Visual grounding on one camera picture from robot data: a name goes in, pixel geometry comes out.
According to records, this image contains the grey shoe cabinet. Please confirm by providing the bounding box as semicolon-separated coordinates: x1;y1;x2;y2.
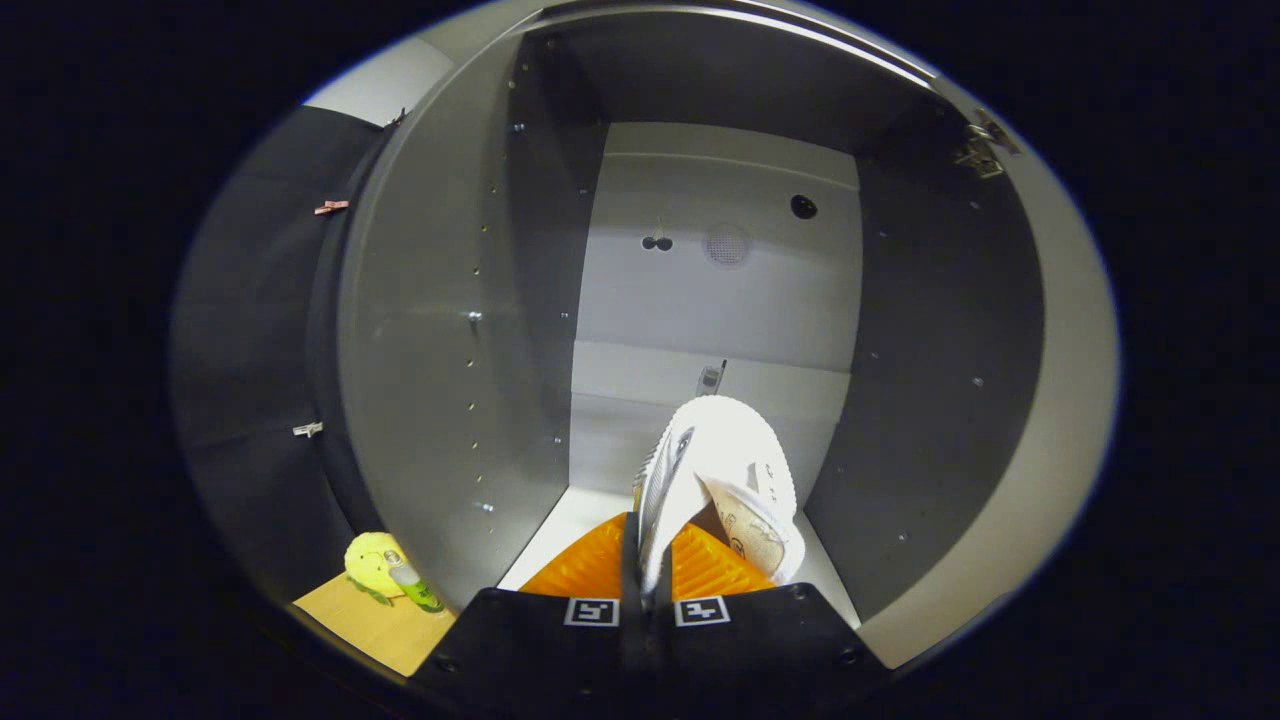
305;0;1046;626

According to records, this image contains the white shoe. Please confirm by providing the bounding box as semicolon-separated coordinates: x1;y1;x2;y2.
632;395;807;601

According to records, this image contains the yellow plush toy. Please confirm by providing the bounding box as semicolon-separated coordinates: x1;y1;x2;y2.
344;532;406;606

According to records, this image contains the metal door hinge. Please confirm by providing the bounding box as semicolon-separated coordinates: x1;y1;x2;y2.
953;108;1023;182

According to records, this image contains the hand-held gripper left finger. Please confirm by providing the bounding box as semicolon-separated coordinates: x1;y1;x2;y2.
410;512;643;720

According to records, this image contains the black backdrop cloth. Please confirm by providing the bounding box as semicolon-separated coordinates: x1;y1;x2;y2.
170;105;401;601

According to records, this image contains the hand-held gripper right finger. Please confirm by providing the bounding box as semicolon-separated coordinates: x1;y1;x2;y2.
645;522;893;717

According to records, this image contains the green drink bottle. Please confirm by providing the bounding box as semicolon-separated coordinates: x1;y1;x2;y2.
384;550;445;613

